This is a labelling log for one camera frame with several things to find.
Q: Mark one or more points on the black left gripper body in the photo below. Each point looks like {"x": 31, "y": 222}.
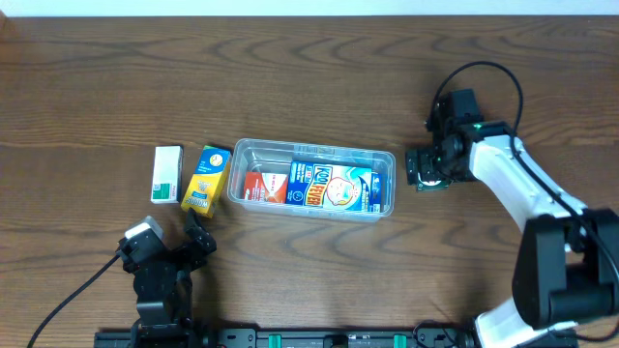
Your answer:
{"x": 181, "y": 256}

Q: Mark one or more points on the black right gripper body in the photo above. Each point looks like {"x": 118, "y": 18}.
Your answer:
{"x": 416, "y": 167}

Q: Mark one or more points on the small green round-logo box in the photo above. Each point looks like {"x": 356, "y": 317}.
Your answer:
{"x": 432, "y": 185}

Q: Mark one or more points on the yellow Woods syrup box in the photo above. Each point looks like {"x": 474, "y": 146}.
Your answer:
{"x": 207, "y": 181}

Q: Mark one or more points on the white green Panadol box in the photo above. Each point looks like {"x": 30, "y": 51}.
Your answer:
{"x": 167, "y": 173}

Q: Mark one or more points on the red white medicine box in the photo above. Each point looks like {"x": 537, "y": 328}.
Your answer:
{"x": 265, "y": 187}

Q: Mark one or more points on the blue Kool Fever box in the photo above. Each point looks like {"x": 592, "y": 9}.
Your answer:
{"x": 334, "y": 187}

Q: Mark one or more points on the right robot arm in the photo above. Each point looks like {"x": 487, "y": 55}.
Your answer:
{"x": 566, "y": 270}

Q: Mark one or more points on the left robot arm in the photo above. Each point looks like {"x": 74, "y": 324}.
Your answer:
{"x": 162, "y": 275}

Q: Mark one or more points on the clear plastic container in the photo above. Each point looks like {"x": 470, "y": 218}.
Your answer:
{"x": 270, "y": 156}

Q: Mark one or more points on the black mounting rail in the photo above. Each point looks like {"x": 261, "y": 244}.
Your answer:
{"x": 250, "y": 338}

